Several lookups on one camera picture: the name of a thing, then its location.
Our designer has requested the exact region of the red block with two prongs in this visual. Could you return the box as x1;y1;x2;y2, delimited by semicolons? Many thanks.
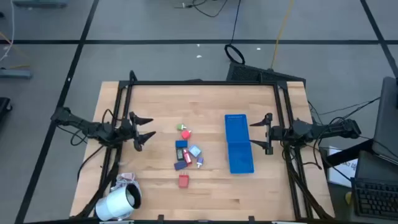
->
178;170;190;189

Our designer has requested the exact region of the black laptop with keyboard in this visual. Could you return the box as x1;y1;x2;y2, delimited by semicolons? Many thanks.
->
349;151;398;222

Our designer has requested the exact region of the white paper sheet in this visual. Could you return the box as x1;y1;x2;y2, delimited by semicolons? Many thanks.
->
328;146;358;188

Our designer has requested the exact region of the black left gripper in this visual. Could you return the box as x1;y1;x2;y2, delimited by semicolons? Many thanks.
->
119;111;157;152

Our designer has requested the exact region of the dark grey monitor back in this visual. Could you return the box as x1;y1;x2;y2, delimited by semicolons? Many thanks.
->
372;76;398;162

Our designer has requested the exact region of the grey metal floor bar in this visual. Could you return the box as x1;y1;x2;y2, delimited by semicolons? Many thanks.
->
12;0;68;9
0;68;33;80

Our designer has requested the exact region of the blue perforated plastic basket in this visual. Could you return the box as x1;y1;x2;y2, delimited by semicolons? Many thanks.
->
227;141;255;174
224;113;251;144

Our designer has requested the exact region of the white cylinder black interior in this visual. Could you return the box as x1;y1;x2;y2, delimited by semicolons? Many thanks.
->
95;183;142;222

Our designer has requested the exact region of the thin black floor cable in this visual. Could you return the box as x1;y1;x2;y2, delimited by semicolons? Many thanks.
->
173;0;229;18

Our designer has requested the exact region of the black mesh box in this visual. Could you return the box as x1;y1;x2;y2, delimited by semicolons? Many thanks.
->
226;61;307;86

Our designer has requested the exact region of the pink white cable bundle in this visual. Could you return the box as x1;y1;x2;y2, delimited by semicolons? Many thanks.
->
110;172;137;191

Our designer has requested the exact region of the white floor cable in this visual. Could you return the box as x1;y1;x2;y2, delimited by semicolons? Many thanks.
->
0;0;16;62

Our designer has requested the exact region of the yellow floor cable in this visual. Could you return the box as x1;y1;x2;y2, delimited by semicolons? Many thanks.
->
0;30;32;70

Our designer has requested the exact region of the black aluminium table frame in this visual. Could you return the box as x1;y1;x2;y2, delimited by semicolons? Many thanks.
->
70;70;335;222

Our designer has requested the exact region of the black cable with coil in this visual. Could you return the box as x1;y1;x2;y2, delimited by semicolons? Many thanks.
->
224;0;246;65

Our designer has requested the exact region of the black object at floor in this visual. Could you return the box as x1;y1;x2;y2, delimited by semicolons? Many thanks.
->
0;96;13;121

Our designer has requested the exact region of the yellow hanging cable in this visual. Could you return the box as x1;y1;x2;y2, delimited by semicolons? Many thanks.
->
271;0;295;70

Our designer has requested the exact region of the light blue square box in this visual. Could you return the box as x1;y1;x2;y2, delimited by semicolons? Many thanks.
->
188;144;202;158

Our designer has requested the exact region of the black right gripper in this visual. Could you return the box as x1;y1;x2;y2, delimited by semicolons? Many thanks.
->
249;113;287;156

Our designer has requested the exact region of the black diagonal desk bar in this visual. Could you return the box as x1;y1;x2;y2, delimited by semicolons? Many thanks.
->
325;138;374;167

